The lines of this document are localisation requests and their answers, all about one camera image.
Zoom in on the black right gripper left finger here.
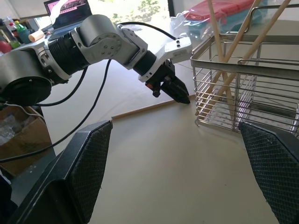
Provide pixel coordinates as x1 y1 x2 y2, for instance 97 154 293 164
7 119 114 224

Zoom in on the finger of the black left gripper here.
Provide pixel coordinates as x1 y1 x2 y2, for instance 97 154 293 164
168 76 189 97
160 81 191 105

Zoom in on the open laptop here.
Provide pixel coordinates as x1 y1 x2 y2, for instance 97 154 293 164
43 0 93 36

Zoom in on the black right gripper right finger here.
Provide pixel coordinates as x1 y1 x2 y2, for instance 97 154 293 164
238 120 299 224

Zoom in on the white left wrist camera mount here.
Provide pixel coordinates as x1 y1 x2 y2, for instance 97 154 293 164
137 37 193 83

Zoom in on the wooden chopstick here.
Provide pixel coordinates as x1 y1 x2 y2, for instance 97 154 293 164
207 0 235 121
111 95 196 120
195 0 263 117
204 0 292 112

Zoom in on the red ball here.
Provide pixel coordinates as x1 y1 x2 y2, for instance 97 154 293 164
0 41 12 54

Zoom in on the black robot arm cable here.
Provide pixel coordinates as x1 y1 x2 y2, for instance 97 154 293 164
0 21 178 163
35 68 87 106

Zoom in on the brown cardboard box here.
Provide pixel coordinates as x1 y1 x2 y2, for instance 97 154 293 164
0 106 53 178

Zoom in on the green plastic bottle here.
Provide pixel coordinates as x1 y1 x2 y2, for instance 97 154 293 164
14 21 31 44

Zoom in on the clear plastic bag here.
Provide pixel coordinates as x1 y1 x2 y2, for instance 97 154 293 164
170 12 212 49

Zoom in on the beige paper roll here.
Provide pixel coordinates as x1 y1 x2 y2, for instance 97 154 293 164
28 31 45 42

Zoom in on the thin white cable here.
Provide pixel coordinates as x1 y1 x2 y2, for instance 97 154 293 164
4 102 45 121

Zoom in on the silver wire basket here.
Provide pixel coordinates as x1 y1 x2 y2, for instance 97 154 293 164
190 6 299 139

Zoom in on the blue plastic box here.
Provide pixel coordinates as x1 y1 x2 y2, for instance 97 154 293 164
186 8 263 37

